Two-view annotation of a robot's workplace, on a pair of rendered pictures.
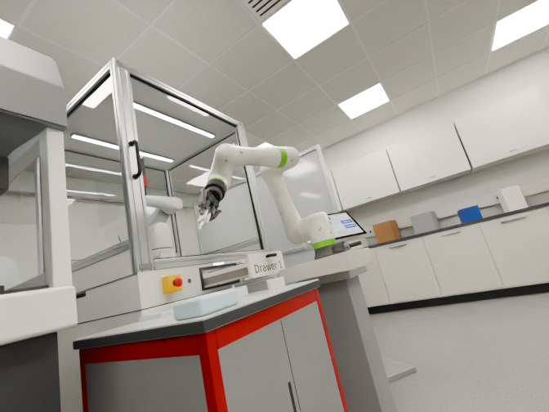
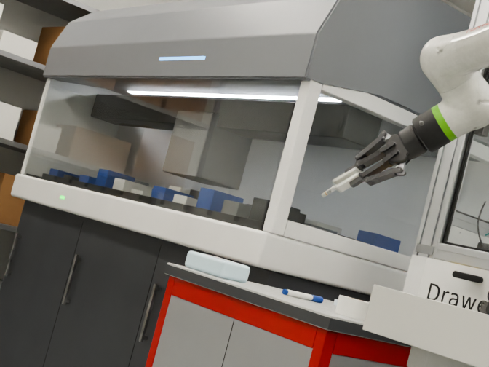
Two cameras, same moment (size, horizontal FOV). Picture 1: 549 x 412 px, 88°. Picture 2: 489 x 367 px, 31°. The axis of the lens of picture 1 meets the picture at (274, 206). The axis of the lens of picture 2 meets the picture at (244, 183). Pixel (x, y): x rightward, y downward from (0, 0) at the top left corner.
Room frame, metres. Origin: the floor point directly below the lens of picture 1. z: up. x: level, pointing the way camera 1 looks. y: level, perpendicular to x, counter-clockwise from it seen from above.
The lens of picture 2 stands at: (1.66, -1.81, 0.85)
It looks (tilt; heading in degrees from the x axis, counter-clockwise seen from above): 4 degrees up; 113
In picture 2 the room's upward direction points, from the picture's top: 15 degrees clockwise
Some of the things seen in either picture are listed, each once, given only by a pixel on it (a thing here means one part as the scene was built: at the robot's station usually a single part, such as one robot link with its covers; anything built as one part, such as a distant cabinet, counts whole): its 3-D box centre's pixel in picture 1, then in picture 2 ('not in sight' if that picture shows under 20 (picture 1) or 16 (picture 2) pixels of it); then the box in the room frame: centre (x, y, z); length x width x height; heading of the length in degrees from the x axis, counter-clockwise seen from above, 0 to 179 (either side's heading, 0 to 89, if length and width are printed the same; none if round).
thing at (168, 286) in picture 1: (172, 283); not in sight; (1.26, 0.51, 0.88); 0.07 x 0.05 x 0.07; 150
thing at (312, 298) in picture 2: not in sight; (303, 296); (0.99, 0.27, 0.77); 0.14 x 0.02 x 0.02; 65
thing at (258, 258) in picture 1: (266, 263); (475, 295); (1.41, 0.10, 0.87); 0.29 x 0.02 x 0.11; 150
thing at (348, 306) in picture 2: (275, 283); (353, 307); (1.17, 0.06, 0.78); 0.07 x 0.07 x 0.04
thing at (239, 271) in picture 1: (234, 273); not in sight; (1.51, 0.28, 0.86); 0.40 x 0.26 x 0.06; 60
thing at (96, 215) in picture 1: (76, 181); not in sight; (1.41, 1.00, 1.52); 0.87 x 0.01 x 0.86; 60
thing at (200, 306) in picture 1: (207, 303); (217, 266); (0.77, 0.23, 0.78); 0.15 x 0.10 x 0.04; 155
